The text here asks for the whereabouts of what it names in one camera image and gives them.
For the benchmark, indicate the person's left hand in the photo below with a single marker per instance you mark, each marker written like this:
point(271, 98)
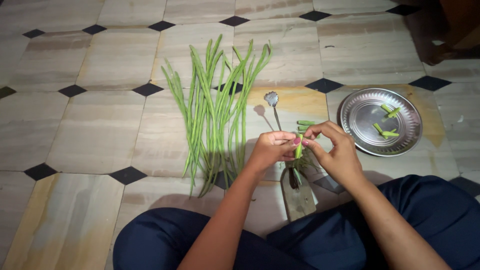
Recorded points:
point(268, 150)

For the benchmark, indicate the person's right hand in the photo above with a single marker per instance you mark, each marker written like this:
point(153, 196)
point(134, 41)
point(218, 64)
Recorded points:
point(337, 153)

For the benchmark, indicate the short green drumstick piece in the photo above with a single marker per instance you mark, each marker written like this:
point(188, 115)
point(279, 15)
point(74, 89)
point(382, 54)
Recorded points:
point(299, 149)

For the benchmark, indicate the heap of green peel strands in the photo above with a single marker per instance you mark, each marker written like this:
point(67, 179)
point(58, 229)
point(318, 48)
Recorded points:
point(308, 162)

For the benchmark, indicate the cut green pod piece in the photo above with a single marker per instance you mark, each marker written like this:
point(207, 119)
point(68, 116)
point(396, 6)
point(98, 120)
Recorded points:
point(306, 122)
point(302, 128)
point(394, 111)
point(385, 108)
point(390, 133)
point(378, 128)

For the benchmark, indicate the round steel plate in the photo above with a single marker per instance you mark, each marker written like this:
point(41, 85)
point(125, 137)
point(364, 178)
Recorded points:
point(360, 116)

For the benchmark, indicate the floor cutter with wooden base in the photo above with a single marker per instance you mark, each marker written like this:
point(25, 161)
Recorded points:
point(300, 204)

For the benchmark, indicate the bunch of long drumstick pods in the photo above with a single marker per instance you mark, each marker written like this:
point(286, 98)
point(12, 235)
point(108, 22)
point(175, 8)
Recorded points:
point(210, 112)

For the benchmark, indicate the dark blue trousers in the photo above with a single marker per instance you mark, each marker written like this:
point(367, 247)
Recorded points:
point(431, 213)

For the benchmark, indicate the dark wooden furniture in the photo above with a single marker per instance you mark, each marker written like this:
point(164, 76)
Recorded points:
point(461, 22)

